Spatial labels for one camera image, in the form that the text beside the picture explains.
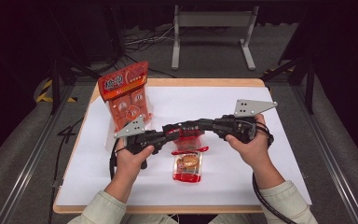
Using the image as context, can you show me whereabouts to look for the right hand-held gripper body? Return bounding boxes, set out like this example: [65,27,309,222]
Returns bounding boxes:
[212,98,279,145]

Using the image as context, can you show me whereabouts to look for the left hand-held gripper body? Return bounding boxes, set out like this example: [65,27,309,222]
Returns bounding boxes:
[114,114,166,171]

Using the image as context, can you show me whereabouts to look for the small black red snack packet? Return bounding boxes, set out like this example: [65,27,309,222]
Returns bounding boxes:
[162,120,210,156]

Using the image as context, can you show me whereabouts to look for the clear plastic container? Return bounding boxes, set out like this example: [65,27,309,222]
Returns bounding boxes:
[104,91,155,152]

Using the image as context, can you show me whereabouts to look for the large orange snack packet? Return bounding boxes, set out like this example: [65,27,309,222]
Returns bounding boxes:
[97,61,154,133]

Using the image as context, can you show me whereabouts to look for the person's left hand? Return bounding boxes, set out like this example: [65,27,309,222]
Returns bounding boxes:
[115,137,156,189]

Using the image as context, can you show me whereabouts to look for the person's right hand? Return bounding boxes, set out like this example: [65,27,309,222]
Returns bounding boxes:
[225,113,270,172]

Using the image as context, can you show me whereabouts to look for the red beige food pouch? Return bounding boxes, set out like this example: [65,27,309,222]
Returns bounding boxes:
[172,150,204,184]

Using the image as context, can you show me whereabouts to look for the white table sheet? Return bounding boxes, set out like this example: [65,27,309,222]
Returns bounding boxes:
[56,86,313,207]

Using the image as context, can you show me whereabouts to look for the black tripod stand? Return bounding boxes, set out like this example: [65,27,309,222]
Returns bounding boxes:
[45,6,105,116]
[260,6,318,116]

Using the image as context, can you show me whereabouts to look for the yellow black hazard tape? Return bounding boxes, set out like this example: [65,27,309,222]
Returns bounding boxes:
[35,78,78,105]

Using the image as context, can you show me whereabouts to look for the white metal stand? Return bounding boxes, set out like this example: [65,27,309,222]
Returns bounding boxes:
[171,4,260,72]

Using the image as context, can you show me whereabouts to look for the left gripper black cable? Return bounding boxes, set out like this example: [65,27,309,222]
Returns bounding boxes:
[108,137,129,181]

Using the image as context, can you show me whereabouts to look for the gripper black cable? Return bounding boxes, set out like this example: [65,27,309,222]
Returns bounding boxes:
[251,120,297,224]
[108,137,129,181]

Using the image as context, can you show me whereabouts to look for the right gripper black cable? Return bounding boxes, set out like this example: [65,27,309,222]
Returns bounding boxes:
[251,120,297,224]

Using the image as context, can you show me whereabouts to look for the aluminium floor rail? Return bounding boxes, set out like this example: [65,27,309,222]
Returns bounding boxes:
[0,83,76,224]
[292,84,358,224]

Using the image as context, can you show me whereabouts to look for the bundle of floor cables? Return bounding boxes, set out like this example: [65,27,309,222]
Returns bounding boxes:
[117,25,177,79]

